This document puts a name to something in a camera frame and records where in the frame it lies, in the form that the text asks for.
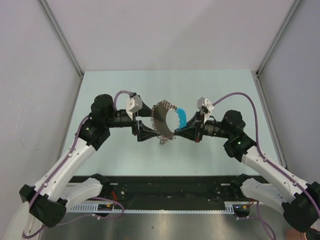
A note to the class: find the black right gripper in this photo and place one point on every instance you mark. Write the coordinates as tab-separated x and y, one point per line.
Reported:
194	128

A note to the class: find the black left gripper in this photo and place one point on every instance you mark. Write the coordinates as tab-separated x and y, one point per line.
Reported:
144	132

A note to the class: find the metal key organizer with rings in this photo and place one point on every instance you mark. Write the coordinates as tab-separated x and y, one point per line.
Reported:
159	123

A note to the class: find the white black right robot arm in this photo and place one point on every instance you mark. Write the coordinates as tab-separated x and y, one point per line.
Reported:
296	199

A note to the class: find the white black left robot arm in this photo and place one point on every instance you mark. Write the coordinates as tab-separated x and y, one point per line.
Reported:
48	199

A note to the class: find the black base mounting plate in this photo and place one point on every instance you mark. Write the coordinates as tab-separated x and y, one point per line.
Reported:
211	187

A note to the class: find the pink cylindrical object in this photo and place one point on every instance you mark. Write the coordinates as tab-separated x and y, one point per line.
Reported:
292	234

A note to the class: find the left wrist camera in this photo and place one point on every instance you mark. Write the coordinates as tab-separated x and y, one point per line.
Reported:
133	104

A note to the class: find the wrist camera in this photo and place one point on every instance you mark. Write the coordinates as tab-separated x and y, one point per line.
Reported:
205	107
133	104

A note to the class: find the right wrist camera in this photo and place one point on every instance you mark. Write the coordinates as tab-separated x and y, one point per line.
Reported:
205	107

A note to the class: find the grey slotted cable duct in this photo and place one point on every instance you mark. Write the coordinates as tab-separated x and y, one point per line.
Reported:
198	207

